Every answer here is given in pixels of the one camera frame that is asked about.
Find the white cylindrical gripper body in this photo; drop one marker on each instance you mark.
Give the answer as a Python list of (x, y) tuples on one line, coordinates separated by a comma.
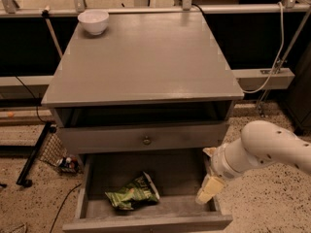
[(221, 164)]

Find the grey wooden drawer cabinet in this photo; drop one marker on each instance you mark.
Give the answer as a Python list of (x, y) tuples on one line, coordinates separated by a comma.
[(143, 70)]

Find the grey metal rail frame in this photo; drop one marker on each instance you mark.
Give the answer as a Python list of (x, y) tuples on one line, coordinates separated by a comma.
[(249, 34)]

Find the wire mesh basket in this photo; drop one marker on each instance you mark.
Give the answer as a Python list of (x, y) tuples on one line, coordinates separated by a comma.
[(52, 150)]

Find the green jalapeno chip bag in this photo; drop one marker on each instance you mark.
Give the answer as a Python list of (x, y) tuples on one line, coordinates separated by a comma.
[(139, 191)]

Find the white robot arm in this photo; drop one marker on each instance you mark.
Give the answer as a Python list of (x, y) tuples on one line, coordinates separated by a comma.
[(260, 144)]

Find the black metal floor bar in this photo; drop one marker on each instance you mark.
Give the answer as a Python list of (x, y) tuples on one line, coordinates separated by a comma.
[(22, 179)]

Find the open grey middle drawer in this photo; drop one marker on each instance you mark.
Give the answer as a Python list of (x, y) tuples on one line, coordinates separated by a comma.
[(177, 175)]

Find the round brass drawer knob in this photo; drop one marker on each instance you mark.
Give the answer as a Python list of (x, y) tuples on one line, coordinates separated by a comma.
[(147, 141)]

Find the white ceramic bowl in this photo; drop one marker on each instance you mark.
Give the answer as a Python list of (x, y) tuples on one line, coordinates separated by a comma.
[(94, 22)]

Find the closed grey top drawer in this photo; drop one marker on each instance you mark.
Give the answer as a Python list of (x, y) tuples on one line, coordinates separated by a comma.
[(130, 138)]

